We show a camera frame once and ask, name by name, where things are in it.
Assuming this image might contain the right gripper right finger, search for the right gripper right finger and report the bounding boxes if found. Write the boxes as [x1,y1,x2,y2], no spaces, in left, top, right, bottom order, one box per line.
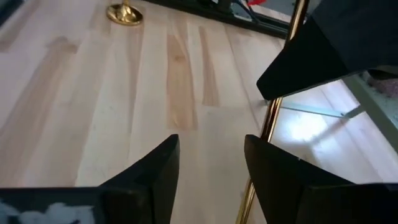
[244,135,398,224]

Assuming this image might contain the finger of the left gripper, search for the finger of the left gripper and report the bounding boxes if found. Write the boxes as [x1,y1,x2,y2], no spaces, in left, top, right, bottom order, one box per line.
[256,0,398,101]

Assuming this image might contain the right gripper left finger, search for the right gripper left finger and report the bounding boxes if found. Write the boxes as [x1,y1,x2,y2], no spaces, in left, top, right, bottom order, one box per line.
[0,134,180,224]

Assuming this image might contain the gold candlestick holder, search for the gold candlestick holder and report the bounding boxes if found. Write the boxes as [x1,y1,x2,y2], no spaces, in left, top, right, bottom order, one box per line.
[235,0,311,224]
[105,0,144,26]

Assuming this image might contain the green perforated metal shelf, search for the green perforated metal shelf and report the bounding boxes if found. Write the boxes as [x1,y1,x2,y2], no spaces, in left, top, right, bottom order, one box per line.
[278,70,398,147]

